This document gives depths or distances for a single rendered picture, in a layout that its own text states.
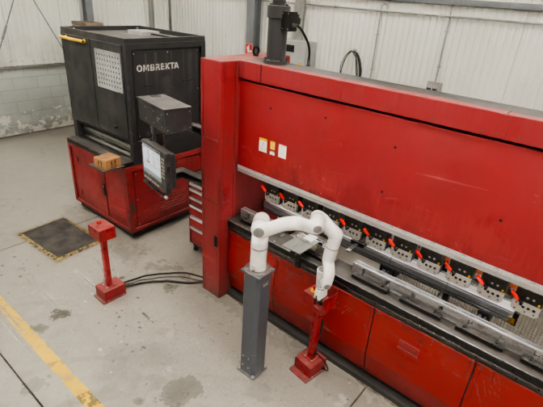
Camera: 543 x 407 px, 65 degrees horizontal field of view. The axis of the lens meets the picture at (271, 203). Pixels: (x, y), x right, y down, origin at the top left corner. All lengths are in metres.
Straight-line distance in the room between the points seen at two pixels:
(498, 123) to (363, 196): 1.01
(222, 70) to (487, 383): 2.88
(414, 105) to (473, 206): 0.70
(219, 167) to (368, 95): 1.47
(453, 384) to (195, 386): 1.90
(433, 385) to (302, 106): 2.21
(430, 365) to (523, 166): 1.50
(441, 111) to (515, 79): 4.38
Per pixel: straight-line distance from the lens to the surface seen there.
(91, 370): 3.94
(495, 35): 7.11
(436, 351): 3.27
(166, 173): 3.57
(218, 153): 3.68
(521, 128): 2.64
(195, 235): 4.99
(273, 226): 2.85
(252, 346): 3.47
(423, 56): 7.43
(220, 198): 3.83
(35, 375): 4.04
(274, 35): 3.47
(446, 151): 2.78
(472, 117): 2.69
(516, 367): 3.12
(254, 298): 3.16
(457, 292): 3.42
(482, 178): 2.76
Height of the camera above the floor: 2.80
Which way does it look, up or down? 26 degrees down
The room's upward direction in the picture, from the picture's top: 4 degrees clockwise
